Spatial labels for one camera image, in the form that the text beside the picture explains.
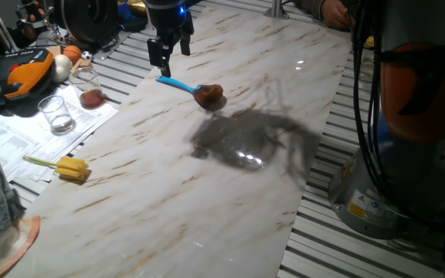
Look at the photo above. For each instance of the marble pattern sheet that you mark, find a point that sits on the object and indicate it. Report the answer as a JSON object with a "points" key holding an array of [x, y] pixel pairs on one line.
{"points": [[168, 212]]}

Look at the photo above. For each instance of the orange black teach pendant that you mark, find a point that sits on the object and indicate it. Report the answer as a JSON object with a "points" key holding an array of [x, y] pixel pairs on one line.
{"points": [[29, 73]]}

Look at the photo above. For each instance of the empty clear glass cup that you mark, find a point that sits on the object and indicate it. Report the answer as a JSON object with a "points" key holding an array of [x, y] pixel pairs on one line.
{"points": [[56, 116]]}

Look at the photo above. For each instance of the glass beaker brown liquid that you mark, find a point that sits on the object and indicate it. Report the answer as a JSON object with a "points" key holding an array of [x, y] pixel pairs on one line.
{"points": [[91, 98]]}

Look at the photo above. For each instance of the operator left hand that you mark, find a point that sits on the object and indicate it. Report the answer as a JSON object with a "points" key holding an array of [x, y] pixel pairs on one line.
{"points": [[33, 21]]}

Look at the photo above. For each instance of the small soccer ball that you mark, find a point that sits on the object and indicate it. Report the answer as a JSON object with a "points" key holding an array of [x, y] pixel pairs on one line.
{"points": [[87, 55]]}

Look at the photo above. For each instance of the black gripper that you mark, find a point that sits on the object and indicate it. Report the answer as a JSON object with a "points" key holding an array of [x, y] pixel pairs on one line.
{"points": [[168, 19]]}

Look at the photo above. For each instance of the seated person right forearm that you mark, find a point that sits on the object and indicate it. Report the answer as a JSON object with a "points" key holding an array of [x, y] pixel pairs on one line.
{"points": [[309, 5]]}

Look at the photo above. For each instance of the small orange basketball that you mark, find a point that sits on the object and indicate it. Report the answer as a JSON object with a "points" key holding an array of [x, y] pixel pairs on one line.
{"points": [[72, 54]]}

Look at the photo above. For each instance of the blue cloth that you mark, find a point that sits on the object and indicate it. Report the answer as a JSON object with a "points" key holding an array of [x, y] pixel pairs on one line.
{"points": [[124, 13]]}

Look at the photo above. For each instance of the seated person right hand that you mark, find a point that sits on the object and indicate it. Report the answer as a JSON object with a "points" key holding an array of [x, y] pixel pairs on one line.
{"points": [[336, 13]]}

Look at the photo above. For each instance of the printed paper sheets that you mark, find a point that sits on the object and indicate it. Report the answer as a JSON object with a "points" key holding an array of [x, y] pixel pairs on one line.
{"points": [[14, 143]]}

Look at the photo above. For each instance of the yellow capped clear bottle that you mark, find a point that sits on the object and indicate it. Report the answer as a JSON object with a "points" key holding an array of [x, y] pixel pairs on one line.
{"points": [[369, 41]]}

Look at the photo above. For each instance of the black round spool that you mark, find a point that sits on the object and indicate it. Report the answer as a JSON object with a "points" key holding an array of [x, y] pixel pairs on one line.
{"points": [[87, 19]]}

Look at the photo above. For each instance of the gold shiny object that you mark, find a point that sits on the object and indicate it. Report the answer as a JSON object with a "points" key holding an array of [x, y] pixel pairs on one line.
{"points": [[136, 7]]}

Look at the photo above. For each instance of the silver orange robot arm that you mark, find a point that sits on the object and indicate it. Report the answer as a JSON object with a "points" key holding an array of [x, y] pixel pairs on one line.
{"points": [[419, 96]]}

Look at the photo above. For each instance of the white ball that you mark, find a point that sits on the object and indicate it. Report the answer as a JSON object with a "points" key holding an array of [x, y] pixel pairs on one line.
{"points": [[62, 67]]}

